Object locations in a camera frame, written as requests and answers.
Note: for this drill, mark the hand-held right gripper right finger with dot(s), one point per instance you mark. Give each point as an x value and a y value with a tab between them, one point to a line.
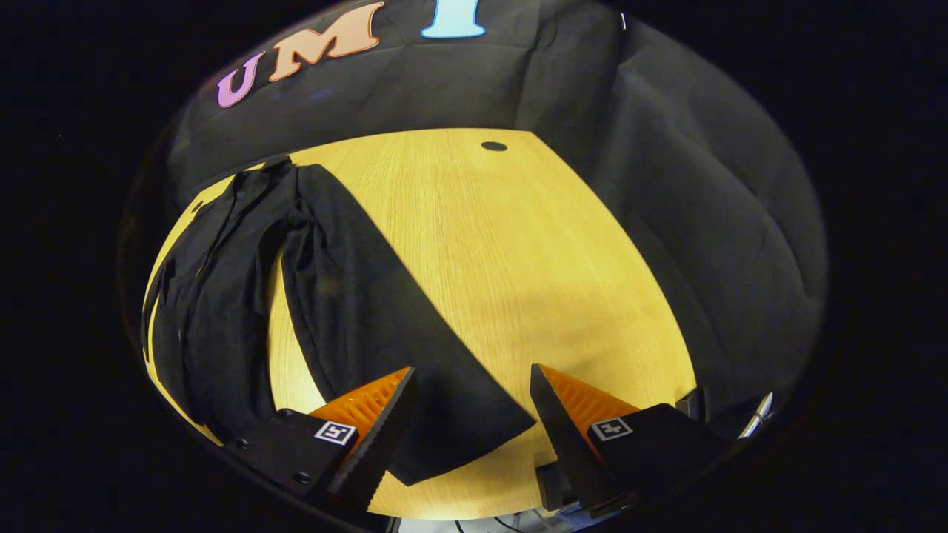
570	444

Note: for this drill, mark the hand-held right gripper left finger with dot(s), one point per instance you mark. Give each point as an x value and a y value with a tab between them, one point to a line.
378	444

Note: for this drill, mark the black button-up jacket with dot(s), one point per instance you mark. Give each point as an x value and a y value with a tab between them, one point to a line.
355	296

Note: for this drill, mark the black table leg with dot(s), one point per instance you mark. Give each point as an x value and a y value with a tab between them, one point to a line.
552	485

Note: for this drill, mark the dark slatted object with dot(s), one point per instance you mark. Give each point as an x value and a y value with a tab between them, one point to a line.
689	404

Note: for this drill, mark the white slender object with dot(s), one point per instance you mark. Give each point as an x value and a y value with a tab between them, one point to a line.
761	414

